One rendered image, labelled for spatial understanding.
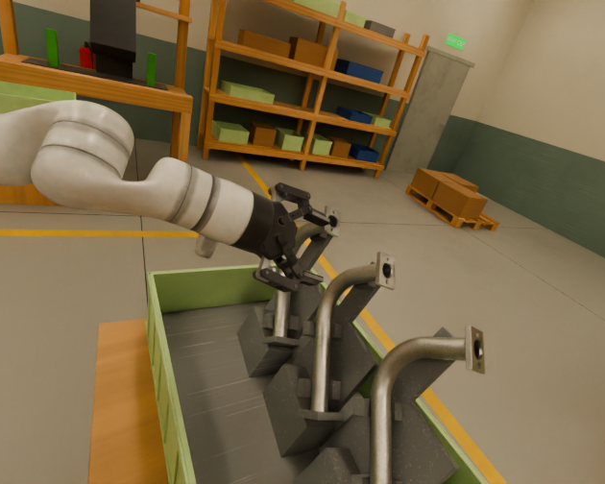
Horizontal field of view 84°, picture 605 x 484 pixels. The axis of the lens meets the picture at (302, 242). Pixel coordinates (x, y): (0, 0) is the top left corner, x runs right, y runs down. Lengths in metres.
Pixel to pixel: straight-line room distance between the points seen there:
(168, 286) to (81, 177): 0.52
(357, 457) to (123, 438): 0.41
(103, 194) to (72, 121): 0.07
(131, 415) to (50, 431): 0.99
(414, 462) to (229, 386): 0.36
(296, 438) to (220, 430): 0.14
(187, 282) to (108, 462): 0.36
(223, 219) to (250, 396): 0.44
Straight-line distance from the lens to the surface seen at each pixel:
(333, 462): 0.62
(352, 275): 0.60
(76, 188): 0.36
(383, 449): 0.57
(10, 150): 0.43
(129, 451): 0.75
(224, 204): 0.39
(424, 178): 5.57
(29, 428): 1.79
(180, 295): 0.87
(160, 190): 0.37
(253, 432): 0.70
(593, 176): 6.96
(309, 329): 0.65
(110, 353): 0.89
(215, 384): 0.75
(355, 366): 0.63
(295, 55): 4.99
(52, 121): 0.41
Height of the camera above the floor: 1.44
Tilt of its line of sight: 27 degrees down
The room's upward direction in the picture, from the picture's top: 16 degrees clockwise
